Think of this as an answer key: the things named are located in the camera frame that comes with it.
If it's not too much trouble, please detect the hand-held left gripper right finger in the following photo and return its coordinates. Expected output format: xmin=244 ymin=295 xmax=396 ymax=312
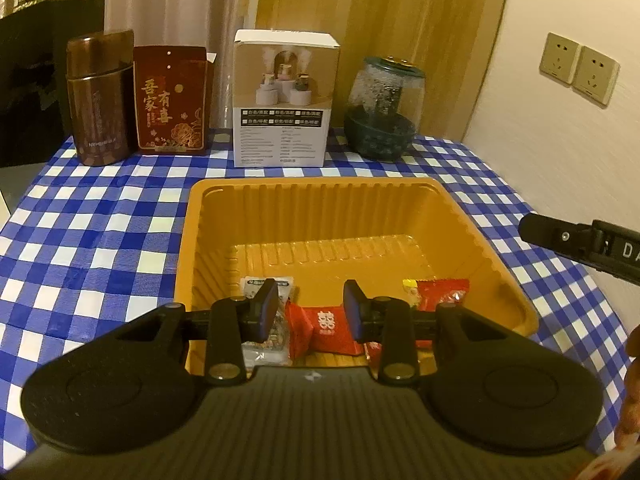
xmin=342 ymin=279 xmax=521 ymax=387

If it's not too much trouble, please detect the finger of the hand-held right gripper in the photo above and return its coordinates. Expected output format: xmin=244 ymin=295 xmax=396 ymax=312
xmin=517 ymin=213 xmax=597 ymax=262

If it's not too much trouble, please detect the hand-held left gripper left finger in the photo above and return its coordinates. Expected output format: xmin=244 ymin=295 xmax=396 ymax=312
xmin=112 ymin=279 xmax=279 ymax=387

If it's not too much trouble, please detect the clear packet with brown snack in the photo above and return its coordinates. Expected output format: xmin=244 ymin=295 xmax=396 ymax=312
xmin=239 ymin=276 xmax=297 ymax=363

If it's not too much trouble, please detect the small red candy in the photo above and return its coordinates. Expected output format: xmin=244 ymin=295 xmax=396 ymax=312
xmin=286 ymin=304 xmax=372 ymax=359

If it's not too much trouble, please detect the large red snack packet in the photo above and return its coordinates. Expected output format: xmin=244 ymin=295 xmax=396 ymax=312
xmin=414 ymin=279 xmax=472 ymax=348

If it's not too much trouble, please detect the yellow plastic tray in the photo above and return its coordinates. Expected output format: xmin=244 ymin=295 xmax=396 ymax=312
xmin=174 ymin=176 xmax=541 ymax=378

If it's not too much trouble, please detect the person's right hand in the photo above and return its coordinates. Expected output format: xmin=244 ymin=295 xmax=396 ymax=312
xmin=614 ymin=324 xmax=640 ymax=448

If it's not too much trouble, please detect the blue checkered tablecloth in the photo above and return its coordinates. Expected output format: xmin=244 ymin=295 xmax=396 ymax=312
xmin=0 ymin=127 xmax=640 ymax=461

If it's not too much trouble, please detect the glass jar with dark stones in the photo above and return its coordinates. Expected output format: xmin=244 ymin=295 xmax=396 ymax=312
xmin=344 ymin=56 xmax=427 ymax=162

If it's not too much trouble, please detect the white product box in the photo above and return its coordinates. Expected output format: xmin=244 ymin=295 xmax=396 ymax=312
xmin=233 ymin=29 xmax=342 ymax=168

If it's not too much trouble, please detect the red gift box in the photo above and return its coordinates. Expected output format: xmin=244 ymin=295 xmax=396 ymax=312
xmin=132 ymin=44 xmax=217 ymax=156

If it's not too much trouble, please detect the brown metal canister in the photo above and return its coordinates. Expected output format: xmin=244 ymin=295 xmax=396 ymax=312
xmin=66 ymin=29 xmax=138 ymax=167

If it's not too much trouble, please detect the wooden panel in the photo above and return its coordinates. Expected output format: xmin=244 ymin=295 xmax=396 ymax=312
xmin=255 ymin=0 xmax=515 ymax=142

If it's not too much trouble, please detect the sheer curtain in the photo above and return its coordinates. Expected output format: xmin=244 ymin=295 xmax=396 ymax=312
xmin=70 ymin=0 xmax=266 ymax=131

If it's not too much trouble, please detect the black monitor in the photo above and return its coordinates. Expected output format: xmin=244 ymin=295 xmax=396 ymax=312
xmin=0 ymin=0 xmax=107 ymax=170

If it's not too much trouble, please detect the beige wall socket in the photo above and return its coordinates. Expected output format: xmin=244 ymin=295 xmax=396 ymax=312
xmin=539 ymin=32 xmax=582 ymax=88
xmin=571 ymin=45 xmax=622 ymax=107

